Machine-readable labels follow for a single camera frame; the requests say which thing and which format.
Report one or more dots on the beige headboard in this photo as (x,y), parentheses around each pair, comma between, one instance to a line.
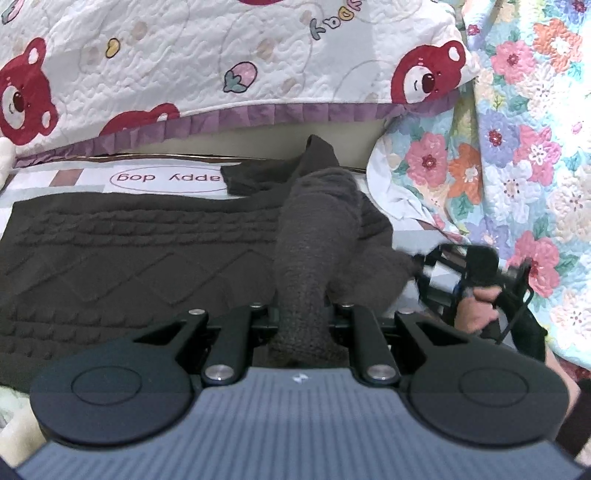
(277,138)

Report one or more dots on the dark grey knit sweater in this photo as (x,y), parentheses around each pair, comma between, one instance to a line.
(138,267)

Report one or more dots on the white plush toy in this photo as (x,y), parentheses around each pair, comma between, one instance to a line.
(5,161)

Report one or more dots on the floral quilt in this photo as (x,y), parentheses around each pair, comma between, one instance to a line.
(521,152)

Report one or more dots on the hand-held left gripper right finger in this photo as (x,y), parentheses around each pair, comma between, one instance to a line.
(364,332)

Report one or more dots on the white bear print quilt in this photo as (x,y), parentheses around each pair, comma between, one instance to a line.
(184,60)

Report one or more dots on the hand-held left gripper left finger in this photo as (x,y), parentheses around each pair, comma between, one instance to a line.
(238,332)

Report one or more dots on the person's right hand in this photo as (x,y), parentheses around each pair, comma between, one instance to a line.
(475,309)

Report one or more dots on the person's right forearm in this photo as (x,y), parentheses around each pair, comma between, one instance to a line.
(526,337)

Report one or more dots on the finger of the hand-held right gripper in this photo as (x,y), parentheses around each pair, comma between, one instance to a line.
(421,265)

